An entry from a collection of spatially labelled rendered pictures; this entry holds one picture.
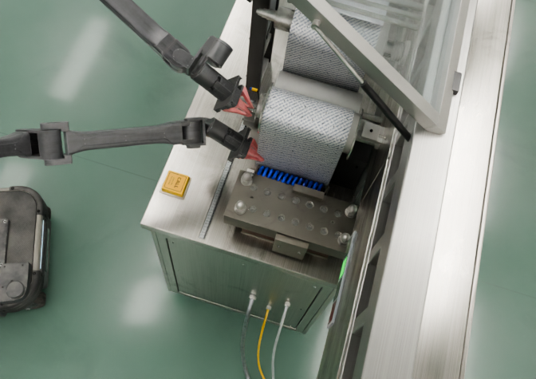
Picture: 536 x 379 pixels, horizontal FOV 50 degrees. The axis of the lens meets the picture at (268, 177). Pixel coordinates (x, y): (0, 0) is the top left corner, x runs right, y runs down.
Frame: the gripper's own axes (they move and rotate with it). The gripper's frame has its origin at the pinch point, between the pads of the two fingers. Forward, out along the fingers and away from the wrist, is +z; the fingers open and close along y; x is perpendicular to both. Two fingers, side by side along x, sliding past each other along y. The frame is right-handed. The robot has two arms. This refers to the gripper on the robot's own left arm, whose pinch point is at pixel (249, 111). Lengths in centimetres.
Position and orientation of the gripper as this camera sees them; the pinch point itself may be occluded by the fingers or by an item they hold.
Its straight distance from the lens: 161.0
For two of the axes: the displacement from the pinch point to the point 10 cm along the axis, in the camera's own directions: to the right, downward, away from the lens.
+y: -2.8, 8.6, -4.3
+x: 6.8, -1.3, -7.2
